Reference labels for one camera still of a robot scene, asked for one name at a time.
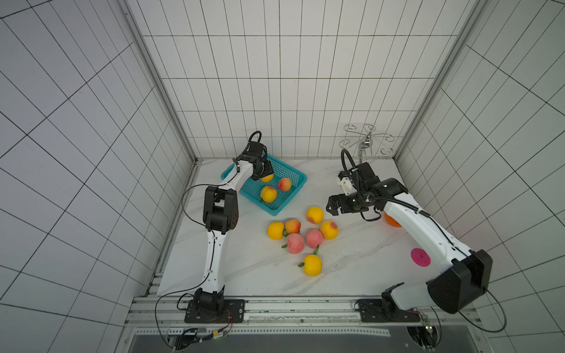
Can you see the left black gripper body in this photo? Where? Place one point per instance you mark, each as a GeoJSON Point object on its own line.
{"type": "Point", "coordinates": [265, 170]}

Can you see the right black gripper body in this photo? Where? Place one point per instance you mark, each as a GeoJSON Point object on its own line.
{"type": "Point", "coordinates": [343, 204]}

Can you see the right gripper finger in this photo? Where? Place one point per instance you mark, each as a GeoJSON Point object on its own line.
{"type": "Point", "coordinates": [334, 201]}
{"type": "Point", "coordinates": [334, 210]}

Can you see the yellow peach red spot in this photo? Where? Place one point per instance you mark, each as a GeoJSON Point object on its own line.
{"type": "Point", "coordinates": [329, 230]}

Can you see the orange red peach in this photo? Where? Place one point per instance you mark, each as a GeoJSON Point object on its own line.
{"type": "Point", "coordinates": [285, 184]}
{"type": "Point", "coordinates": [292, 226]}

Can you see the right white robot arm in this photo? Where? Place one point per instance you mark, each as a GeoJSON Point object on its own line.
{"type": "Point", "coordinates": [463, 273]}

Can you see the yellow peach top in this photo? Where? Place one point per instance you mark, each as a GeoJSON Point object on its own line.
{"type": "Point", "coordinates": [315, 215]}

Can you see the orange plastic bowl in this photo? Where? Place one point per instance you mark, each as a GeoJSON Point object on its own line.
{"type": "Point", "coordinates": [391, 221]}

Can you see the pink peach right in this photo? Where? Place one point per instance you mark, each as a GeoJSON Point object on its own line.
{"type": "Point", "coordinates": [314, 238]}

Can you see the pink peach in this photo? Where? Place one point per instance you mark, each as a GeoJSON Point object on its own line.
{"type": "Point", "coordinates": [295, 243]}
{"type": "Point", "coordinates": [314, 238]}

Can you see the pink peach left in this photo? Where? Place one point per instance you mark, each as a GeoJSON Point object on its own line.
{"type": "Point", "coordinates": [295, 243]}

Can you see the silver metal cup rack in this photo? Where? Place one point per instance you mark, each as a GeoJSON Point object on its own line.
{"type": "Point", "coordinates": [367, 141]}

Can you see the pink plastic goblet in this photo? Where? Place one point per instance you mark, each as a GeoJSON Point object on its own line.
{"type": "Point", "coordinates": [420, 257]}

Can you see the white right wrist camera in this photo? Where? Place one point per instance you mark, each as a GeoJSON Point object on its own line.
{"type": "Point", "coordinates": [346, 185]}

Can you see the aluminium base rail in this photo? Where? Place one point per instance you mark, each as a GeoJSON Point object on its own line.
{"type": "Point", "coordinates": [286, 315]}

